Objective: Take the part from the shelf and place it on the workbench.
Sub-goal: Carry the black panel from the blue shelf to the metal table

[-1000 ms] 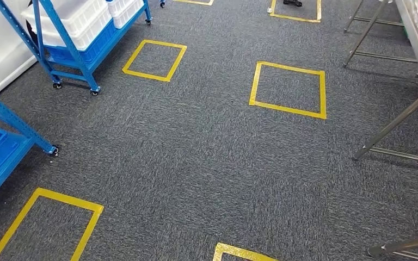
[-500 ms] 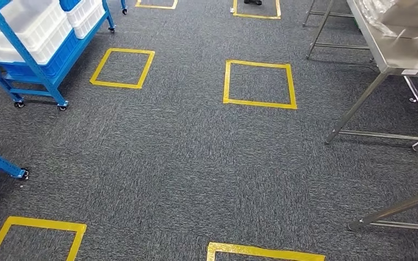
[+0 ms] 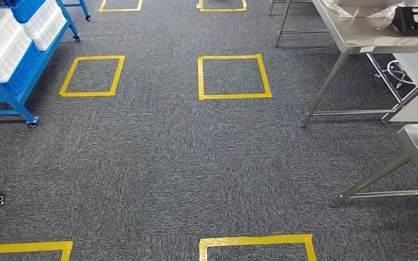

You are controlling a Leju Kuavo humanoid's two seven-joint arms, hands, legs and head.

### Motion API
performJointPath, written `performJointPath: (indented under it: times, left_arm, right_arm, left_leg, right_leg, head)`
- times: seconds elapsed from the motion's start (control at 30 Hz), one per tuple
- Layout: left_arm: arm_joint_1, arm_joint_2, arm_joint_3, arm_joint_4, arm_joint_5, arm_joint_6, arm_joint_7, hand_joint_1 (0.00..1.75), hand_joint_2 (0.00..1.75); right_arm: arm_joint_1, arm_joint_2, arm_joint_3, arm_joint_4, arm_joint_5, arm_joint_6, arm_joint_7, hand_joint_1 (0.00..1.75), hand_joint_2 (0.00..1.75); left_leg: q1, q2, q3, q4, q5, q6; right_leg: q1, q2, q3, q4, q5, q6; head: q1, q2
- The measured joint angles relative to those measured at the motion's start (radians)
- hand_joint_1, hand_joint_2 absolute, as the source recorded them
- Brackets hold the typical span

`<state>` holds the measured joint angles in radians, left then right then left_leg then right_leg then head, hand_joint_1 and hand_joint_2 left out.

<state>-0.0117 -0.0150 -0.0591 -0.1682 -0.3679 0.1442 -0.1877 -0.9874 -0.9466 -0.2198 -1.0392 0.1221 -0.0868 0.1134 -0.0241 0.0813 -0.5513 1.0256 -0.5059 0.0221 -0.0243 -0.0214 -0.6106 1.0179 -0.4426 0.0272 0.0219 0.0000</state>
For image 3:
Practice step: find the chrome chair base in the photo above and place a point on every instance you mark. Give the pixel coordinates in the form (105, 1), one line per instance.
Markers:
(403, 77)

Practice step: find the black plastic frame part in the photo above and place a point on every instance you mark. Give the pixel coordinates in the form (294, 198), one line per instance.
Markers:
(400, 25)

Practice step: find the clear plastic bag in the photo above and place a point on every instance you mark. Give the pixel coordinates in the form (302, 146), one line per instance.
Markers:
(385, 10)

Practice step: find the blue plastic bin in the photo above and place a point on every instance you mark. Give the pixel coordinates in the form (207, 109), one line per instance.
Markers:
(25, 9)
(18, 77)

